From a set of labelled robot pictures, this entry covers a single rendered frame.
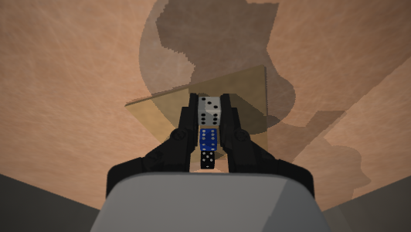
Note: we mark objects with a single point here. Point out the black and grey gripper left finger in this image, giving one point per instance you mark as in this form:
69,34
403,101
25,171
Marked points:
173,155

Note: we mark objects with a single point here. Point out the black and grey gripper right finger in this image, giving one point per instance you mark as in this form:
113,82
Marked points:
245,156

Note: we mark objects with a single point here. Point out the blue die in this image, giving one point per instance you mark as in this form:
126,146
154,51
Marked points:
208,139

